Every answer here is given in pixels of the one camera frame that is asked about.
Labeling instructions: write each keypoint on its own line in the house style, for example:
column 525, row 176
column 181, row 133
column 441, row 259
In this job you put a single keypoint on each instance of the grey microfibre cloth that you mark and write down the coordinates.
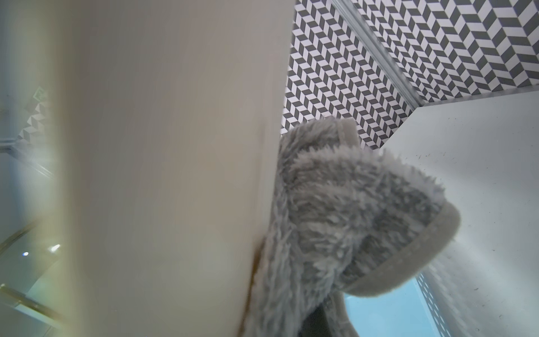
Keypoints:
column 346, row 220

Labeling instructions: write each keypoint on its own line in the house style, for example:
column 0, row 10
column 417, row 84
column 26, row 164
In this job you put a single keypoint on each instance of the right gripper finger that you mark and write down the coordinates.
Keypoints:
column 315, row 325

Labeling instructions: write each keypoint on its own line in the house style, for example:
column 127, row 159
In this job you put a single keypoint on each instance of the yellow striped plate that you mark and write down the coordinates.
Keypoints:
column 168, row 128

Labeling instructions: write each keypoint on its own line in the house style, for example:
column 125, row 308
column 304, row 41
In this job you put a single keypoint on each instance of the light blue plastic basket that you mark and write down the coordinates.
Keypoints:
column 410, row 310

